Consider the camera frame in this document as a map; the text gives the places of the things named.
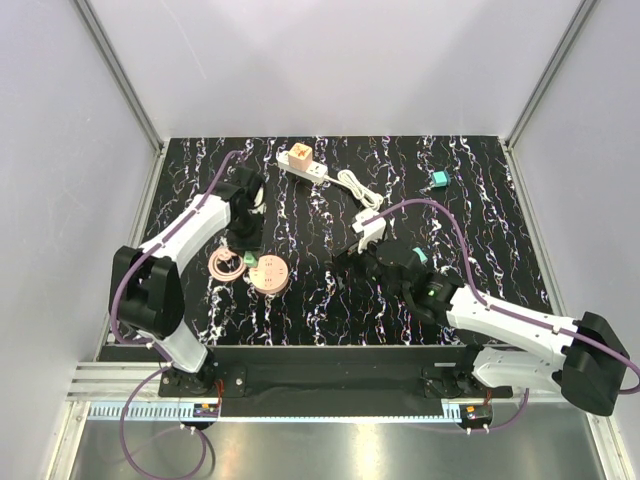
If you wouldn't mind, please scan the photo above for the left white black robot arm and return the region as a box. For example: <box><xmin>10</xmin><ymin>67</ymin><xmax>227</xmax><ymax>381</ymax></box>
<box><xmin>109</xmin><ymin>167</ymin><xmax>265</xmax><ymax>396</ymax></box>

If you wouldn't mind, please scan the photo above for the white coiled power strip cable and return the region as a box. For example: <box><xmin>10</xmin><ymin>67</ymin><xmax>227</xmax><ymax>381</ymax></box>
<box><xmin>324</xmin><ymin>168</ymin><xmax>385</xmax><ymax>211</ymax></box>

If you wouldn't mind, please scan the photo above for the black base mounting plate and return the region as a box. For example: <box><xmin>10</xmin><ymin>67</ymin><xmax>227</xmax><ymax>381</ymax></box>
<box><xmin>159</xmin><ymin>346</ymin><xmax>513</xmax><ymax>421</ymax></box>

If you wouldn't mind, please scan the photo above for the purple cable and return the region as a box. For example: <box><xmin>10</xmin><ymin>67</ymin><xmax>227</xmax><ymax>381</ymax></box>
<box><xmin>362</xmin><ymin>198</ymin><xmax>640</xmax><ymax>432</ymax></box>
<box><xmin>110</xmin><ymin>149</ymin><xmax>246</xmax><ymax>475</ymax></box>

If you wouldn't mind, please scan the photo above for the pink coiled cable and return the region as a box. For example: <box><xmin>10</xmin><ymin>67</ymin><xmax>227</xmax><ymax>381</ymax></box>
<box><xmin>207</xmin><ymin>247</ymin><xmax>250</xmax><ymax>283</ymax></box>

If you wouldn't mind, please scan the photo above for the aluminium frame post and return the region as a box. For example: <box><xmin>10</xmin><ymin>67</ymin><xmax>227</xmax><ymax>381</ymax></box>
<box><xmin>504</xmin><ymin>0</ymin><xmax>599</xmax><ymax>150</ymax></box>
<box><xmin>70</xmin><ymin>0</ymin><xmax>164</xmax><ymax>155</ymax></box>

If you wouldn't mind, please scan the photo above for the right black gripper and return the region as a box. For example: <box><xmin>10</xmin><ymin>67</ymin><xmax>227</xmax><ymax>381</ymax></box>
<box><xmin>325</xmin><ymin>233</ymin><xmax>409</xmax><ymax>303</ymax></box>

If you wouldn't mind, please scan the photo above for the left aluminium frame post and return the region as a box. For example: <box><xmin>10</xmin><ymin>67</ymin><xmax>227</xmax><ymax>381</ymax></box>
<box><xmin>70</xmin><ymin>0</ymin><xmax>164</xmax><ymax>155</ymax></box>

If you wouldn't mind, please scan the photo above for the black marbled table mat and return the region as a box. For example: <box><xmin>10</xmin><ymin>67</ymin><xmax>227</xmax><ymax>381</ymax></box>
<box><xmin>144</xmin><ymin>135</ymin><xmax>552</xmax><ymax>346</ymax></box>

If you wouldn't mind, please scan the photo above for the pink round power socket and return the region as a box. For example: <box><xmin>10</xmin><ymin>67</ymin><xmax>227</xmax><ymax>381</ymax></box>
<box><xmin>249</xmin><ymin>255</ymin><xmax>289</xmax><ymax>295</ymax></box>

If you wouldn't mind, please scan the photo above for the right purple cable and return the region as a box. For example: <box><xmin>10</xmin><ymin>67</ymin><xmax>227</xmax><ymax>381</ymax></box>
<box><xmin>362</xmin><ymin>198</ymin><xmax>640</xmax><ymax>432</ymax></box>

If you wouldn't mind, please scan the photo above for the green plug adapter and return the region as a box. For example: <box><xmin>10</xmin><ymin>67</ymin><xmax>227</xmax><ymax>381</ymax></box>
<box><xmin>243</xmin><ymin>251</ymin><xmax>259</xmax><ymax>268</ymax></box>

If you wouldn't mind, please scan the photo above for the right aluminium frame post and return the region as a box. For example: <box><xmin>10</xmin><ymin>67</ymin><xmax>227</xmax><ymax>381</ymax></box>
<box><xmin>504</xmin><ymin>0</ymin><xmax>599</xmax><ymax>150</ymax></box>

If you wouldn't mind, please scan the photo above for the white slotted cable duct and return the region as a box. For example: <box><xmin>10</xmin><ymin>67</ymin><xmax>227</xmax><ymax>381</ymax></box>
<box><xmin>87</xmin><ymin>401</ymin><xmax>221</xmax><ymax>422</ymax></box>

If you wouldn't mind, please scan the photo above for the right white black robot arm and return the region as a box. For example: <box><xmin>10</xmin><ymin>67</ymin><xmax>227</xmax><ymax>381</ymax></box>
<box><xmin>333</xmin><ymin>240</ymin><xmax>630</xmax><ymax>416</ymax></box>

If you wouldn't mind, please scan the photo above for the white power strip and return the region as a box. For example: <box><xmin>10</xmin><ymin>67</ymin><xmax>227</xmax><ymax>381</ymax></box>
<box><xmin>277</xmin><ymin>149</ymin><xmax>328</xmax><ymax>185</ymax></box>

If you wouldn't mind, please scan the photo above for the pink cube plug adapter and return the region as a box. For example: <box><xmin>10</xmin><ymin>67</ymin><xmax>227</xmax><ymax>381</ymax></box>
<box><xmin>287</xmin><ymin>143</ymin><xmax>313</xmax><ymax>172</ymax></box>

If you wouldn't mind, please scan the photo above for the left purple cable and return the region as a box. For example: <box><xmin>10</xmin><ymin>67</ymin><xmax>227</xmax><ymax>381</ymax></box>
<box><xmin>110</xmin><ymin>149</ymin><xmax>246</xmax><ymax>475</ymax></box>

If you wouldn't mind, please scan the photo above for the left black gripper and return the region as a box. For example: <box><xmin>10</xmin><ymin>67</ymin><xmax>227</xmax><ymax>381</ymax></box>
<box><xmin>227</xmin><ymin>208</ymin><xmax>266</xmax><ymax>259</ymax></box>

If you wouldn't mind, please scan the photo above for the teal plug adapter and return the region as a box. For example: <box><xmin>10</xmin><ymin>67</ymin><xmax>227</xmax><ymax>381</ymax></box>
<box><xmin>431</xmin><ymin>170</ymin><xmax>451</xmax><ymax>188</ymax></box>
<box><xmin>413</xmin><ymin>247</ymin><xmax>429</xmax><ymax>265</ymax></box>

